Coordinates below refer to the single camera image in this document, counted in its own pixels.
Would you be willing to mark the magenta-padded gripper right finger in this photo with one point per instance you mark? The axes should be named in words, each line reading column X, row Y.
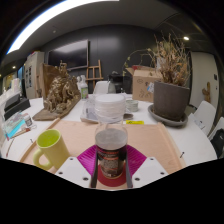
column 148, row 171

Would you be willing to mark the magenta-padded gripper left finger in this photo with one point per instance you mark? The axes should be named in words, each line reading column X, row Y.
column 75, row 171

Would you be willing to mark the white-capped clear drink bottle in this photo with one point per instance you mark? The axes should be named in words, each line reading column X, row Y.
column 111, row 143

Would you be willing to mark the lime green mug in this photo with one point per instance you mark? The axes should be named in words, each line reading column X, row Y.
column 53, row 150

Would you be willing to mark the beige canvas mat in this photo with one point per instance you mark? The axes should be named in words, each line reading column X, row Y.
column 150, row 138

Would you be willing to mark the small yellow tag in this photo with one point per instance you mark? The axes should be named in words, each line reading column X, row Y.
column 135, row 122

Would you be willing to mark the grey plant saucer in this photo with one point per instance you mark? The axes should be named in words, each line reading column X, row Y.
column 166, row 121

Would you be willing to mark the small glass jar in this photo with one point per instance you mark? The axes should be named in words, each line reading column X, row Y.
column 132, row 105

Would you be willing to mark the wooden paintbrush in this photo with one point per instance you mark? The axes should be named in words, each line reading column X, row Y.
column 10, row 146

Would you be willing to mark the dry plant in grey pot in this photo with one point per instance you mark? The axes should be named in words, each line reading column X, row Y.
column 170, row 100

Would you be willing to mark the black backpack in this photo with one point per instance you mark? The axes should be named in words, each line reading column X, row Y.
column 218, row 143

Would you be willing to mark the colourful picture book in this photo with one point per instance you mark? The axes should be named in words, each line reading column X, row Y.
column 13, row 125

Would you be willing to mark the golden brown sculpture on board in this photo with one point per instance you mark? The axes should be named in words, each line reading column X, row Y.
column 61, row 95

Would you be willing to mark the white plastic chair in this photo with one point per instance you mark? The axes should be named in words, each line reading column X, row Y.
column 205, row 115
column 218, row 124
column 101, row 87

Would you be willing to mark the green-labelled spray bottle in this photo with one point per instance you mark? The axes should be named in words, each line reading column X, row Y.
column 84, row 90

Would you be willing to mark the brown cardboard box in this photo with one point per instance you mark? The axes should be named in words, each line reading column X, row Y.
column 142, row 86

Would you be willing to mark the flat black box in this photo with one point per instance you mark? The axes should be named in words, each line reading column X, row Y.
column 15, row 105

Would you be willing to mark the wooden easel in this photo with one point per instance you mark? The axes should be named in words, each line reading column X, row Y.
column 95, row 71

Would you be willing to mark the white cabinet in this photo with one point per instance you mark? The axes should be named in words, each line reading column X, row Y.
column 33, row 73

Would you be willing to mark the long white ceiling light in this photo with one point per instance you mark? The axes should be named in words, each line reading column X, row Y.
column 43, row 20

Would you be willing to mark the wooden wall figure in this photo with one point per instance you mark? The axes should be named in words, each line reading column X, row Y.
column 206, row 92

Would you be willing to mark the black wall screen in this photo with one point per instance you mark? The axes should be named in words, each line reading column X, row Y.
column 68, row 55

